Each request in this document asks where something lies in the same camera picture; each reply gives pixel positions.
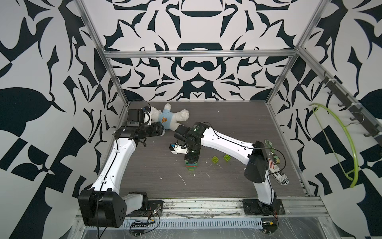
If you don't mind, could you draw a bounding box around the lime square lego brick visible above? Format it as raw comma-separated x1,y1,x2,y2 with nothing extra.
223,154,231,162
211,156,219,164

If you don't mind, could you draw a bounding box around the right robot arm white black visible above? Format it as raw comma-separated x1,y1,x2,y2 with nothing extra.
169,121,276,207

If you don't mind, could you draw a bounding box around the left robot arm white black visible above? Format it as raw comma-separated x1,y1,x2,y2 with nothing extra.
78,122,164,228

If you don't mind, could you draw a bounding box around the white teddy bear blue shirt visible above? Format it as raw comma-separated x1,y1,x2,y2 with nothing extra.
150,103,190,131

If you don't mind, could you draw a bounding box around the black connector box left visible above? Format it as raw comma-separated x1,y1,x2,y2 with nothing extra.
130,221,150,230

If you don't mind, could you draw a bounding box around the black connector box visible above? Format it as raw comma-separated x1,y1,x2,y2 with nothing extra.
262,221,279,235
130,221,150,230

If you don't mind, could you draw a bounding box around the black connector box right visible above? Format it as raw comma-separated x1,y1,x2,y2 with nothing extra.
262,221,279,235

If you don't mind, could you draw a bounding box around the green plastic hanger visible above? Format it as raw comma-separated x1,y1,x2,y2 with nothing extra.
310,103,359,189

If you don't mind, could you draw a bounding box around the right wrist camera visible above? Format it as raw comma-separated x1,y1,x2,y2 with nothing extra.
169,143,188,154

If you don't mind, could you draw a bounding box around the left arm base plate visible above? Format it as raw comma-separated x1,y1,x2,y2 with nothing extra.
126,200,164,217

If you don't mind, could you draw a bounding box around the green keychain with charm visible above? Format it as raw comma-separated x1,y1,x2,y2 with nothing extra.
265,139,281,164

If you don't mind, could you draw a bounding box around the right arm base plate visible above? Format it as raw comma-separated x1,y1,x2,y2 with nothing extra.
242,199,286,216

